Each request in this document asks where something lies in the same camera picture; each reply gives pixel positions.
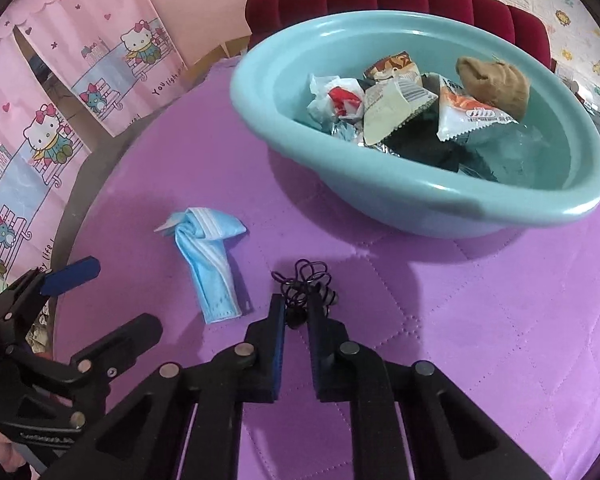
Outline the brown snack packet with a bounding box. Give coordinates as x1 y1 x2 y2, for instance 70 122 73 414
364 51 423 83

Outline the blue face mask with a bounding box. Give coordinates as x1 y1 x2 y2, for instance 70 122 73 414
154 206 248 325

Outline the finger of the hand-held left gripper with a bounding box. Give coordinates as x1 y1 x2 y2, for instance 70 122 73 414
10 312 164 388
0 256 102 322

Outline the pink cartoon curtain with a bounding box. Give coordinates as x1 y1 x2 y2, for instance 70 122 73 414
10 0 188 138
0 35 90 286

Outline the beige sock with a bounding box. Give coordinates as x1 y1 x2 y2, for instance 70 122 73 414
455 56 531 121

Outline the white red wrapper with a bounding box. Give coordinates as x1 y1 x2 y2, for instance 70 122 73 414
307 74 366 123

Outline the teal plastic basin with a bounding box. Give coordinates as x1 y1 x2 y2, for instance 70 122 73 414
228 10 600 239

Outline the clear plastic bag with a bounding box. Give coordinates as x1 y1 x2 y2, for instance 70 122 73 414
480 125 556 186

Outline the black glove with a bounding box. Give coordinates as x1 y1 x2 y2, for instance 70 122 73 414
385 120 501 183

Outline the cream foil snack packet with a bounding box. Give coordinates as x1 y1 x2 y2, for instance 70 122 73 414
330 77 438 156

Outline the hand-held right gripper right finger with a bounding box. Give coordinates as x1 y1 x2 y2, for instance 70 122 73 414
307 290 551 480

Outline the cardboard box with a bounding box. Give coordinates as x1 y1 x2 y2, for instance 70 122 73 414
215 35 251 59

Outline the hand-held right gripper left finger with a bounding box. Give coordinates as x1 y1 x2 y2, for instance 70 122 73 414
45 294 288 480

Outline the white orange snack packet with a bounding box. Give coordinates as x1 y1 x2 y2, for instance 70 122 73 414
436 75 521 147

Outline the black hair tie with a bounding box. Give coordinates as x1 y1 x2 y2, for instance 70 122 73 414
271 259 341 330

